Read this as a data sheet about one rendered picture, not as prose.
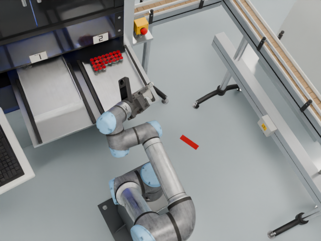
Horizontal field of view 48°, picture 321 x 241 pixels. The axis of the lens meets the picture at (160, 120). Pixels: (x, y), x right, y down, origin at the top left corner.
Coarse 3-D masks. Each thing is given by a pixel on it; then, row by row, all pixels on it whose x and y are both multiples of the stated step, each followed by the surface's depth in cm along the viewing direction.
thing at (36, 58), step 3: (45, 51) 182; (36, 54) 181; (39, 54) 182; (42, 54) 183; (45, 54) 184; (30, 57) 181; (33, 57) 182; (36, 57) 183; (39, 57) 184; (42, 57) 185; (45, 57) 186; (33, 60) 184; (36, 60) 185; (39, 60) 186
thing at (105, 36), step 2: (102, 34) 191; (104, 34) 192; (106, 34) 193; (96, 36) 190; (98, 36) 191; (104, 36) 193; (106, 36) 194; (94, 38) 191; (96, 38) 192; (98, 38) 192; (102, 38) 194; (104, 38) 195; (106, 38) 195; (94, 40) 192; (96, 40) 193; (98, 40) 194; (104, 40) 196; (106, 40) 197; (94, 42) 194; (96, 42) 194; (98, 42) 195
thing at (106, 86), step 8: (128, 56) 203; (88, 64) 202; (120, 64) 204; (128, 64) 204; (88, 72) 199; (112, 72) 201; (120, 72) 201; (128, 72) 202; (136, 72) 200; (96, 80) 197; (104, 80) 198; (112, 80) 198; (136, 80) 200; (96, 88) 195; (104, 88) 195; (112, 88) 196; (136, 88) 198; (104, 96) 193; (112, 96) 194; (104, 104) 191; (112, 104) 192
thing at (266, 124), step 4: (264, 116) 238; (268, 116) 238; (260, 120) 240; (264, 120) 236; (268, 120) 236; (260, 124) 242; (264, 124) 237; (268, 124) 235; (272, 124) 235; (264, 128) 239; (268, 128) 234; (272, 128) 234; (276, 128) 234; (264, 132) 241; (268, 132) 236; (272, 132) 237
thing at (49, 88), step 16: (32, 64) 198; (48, 64) 199; (64, 64) 200; (32, 80) 193; (48, 80) 194; (64, 80) 195; (32, 96) 189; (48, 96) 190; (64, 96) 191; (80, 96) 188; (32, 112) 181; (48, 112) 183
